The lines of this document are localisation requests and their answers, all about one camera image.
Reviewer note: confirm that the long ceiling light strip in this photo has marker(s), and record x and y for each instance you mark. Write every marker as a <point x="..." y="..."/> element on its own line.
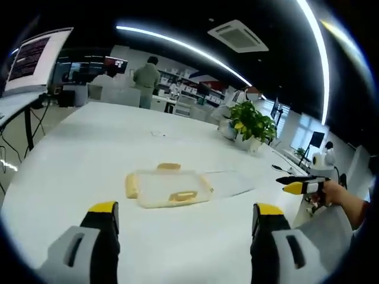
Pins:
<point x="321" y="59"/>
<point x="183" y="47"/>

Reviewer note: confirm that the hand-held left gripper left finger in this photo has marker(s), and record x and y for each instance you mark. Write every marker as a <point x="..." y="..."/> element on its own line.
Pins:
<point x="89" y="251"/>

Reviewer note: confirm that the green potted plant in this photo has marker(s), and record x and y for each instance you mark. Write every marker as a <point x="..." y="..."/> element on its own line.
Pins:
<point x="251" y="119"/>

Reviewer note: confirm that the black monitor on stand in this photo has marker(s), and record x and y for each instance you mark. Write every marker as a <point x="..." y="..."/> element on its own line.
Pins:
<point x="317" y="139"/>

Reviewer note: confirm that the metal spoon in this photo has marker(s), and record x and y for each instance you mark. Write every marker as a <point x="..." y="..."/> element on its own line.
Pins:
<point x="279" y="168"/>

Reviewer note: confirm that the ceiling air conditioner vent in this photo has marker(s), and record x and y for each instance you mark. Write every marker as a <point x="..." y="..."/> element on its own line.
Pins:
<point x="238" y="36"/>

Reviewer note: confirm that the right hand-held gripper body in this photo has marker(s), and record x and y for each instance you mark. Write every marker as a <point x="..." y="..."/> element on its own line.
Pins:
<point x="319" y="165"/>

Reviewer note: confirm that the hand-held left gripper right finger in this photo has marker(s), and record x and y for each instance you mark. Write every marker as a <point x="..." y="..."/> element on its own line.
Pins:
<point x="275" y="251"/>

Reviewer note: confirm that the clear lid with yellow buckles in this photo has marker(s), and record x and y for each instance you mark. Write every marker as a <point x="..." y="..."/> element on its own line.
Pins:
<point x="170" y="185"/>

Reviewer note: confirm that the person's right hand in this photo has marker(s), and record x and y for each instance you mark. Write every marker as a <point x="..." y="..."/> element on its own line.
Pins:
<point x="340" y="193"/>

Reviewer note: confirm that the white plant pot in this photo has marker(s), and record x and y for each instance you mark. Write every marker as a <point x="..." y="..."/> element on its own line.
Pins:
<point x="247" y="144"/>

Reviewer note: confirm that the wall screen with red picture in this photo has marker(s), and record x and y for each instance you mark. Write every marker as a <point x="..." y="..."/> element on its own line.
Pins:
<point x="116" y="64"/>

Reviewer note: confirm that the black-legged side desk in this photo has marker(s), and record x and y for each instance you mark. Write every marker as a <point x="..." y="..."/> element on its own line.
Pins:
<point x="17" y="103"/>

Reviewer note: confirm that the white device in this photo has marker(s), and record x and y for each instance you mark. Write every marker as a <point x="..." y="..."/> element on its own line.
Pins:
<point x="227" y="127"/>

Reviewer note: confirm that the computer monitor with text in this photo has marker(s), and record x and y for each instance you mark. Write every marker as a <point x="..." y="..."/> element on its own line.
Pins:
<point x="32" y="59"/>

